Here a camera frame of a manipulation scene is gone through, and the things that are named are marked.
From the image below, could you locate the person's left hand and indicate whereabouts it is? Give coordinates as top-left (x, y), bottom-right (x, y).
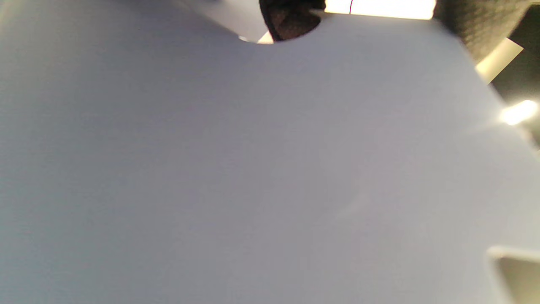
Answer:
top-left (258, 0), bottom-right (533, 64)

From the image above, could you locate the blue accordion folder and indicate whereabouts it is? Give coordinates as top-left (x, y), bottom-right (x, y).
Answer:
top-left (0, 0), bottom-right (540, 304)

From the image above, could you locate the bright ceiling light panel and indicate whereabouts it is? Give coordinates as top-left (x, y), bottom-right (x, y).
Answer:
top-left (325, 0), bottom-right (435, 20)

